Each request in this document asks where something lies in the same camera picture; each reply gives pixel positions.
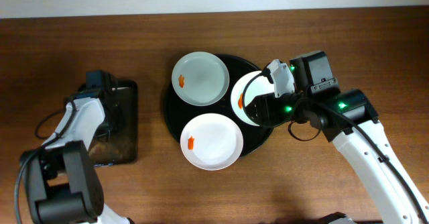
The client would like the cream white plate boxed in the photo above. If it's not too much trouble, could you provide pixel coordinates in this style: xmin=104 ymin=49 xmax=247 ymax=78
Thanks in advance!
xmin=231 ymin=70 xmax=274 ymax=126

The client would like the grey-white plate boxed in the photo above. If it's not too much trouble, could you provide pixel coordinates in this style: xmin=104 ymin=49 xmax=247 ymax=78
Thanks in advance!
xmin=171 ymin=52 xmax=230 ymax=107

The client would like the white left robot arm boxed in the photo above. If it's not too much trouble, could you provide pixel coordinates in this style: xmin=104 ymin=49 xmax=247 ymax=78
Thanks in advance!
xmin=14 ymin=70 xmax=137 ymax=224

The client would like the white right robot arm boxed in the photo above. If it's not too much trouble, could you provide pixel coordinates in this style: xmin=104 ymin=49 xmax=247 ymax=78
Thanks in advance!
xmin=254 ymin=50 xmax=428 ymax=223

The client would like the black rectangular water tray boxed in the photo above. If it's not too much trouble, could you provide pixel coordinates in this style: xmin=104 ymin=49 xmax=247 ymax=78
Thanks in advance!
xmin=88 ymin=79 xmax=138 ymax=166

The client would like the round black serving tray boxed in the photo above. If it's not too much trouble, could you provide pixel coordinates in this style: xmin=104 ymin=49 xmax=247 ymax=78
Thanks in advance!
xmin=164 ymin=54 xmax=273 ymax=157

